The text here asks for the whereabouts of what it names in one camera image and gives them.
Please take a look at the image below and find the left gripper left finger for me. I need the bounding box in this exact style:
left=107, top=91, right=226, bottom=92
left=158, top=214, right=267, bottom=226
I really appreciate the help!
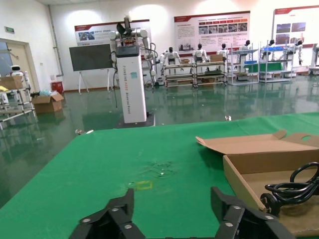
left=68, top=188, right=147, bottom=239

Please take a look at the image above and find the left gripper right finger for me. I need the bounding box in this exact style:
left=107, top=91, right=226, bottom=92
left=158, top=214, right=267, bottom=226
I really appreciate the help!
left=211, top=187, right=295, bottom=239

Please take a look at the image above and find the black power cord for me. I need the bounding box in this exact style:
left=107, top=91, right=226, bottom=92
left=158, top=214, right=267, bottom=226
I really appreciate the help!
left=260, top=162, right=319, bottom=216

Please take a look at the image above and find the empty open cardboard box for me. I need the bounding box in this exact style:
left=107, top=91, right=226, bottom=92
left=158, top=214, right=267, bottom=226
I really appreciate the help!
left=195, top=130, right=319, bottom=237

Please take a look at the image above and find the open cardboard box on floor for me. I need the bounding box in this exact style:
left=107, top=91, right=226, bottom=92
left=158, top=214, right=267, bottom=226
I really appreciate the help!
left=31, top=92, right=65, bottom=114

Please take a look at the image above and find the red floor box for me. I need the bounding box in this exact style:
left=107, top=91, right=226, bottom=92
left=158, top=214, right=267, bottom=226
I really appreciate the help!
left=51, top=74, right=64, bottom=95

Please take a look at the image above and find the cardboard box on rack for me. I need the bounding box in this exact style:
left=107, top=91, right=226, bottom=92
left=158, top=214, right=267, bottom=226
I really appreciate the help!
left=0, top=76, right=24, bottom=90

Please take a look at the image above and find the white pipe rack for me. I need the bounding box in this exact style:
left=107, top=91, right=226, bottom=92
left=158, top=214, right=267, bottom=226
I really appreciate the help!
left=0, top=84, right=38, bottom=130

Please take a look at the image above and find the teal plastic bag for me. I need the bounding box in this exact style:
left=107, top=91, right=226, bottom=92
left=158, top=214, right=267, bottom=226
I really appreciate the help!
left=38, top=89, right=59, bottom=98

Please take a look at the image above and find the white shelf rack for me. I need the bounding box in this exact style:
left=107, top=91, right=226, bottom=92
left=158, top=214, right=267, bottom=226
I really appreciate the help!
left=228, top=42, right=260, bottom=86
left=258, top=41, right=297, bottom=84
left=309, top=43, right=319, bottom=76

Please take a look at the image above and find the green panel on shelf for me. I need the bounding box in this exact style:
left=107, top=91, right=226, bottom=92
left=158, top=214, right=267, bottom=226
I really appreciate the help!
left=259, top=62, right=284, bottom=73

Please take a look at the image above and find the metal workbench rack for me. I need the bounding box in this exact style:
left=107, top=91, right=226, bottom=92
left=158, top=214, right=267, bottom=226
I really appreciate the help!
left=163, top=62, right=196, bottom=88
left=193, top=60, right=228, bottom=89

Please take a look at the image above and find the black display on stand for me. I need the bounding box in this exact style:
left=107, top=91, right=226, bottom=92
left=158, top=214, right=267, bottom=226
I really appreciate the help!
left=69, top=43, right=113, bottom=94

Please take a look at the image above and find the white black humanoid robot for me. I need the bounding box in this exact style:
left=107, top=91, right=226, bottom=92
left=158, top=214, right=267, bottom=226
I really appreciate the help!
left=286, top=37, right=306, bottom=67
left=159, top=46, right=181, bottom=75
left=216, top=42, right=231, bottom=61
left=261, top=39, right=278, bottom=60
left=238, top=39, right=253, bottom=63
left=191, top=43, right=209, bottom=63

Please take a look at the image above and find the small white round-head robot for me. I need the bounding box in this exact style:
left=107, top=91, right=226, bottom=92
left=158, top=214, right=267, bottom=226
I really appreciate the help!
left=9, top=65, right=30, bottom=86

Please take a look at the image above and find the cream door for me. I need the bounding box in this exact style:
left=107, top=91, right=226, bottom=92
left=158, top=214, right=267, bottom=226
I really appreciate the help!
left=0, top=38, right=39, bottom=93

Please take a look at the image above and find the white wall pipe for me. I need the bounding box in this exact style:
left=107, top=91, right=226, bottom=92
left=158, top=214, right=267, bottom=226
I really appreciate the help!
left=47, top=4, right=64, bottom=78

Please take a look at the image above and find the red white wall poster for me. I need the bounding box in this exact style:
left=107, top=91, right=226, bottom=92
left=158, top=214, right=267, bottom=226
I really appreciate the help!
left=272, top=6, right=319, bottom=48
left=173, top=10, right=251, bottom=54
left=74, top=19, right=152, bottom=47

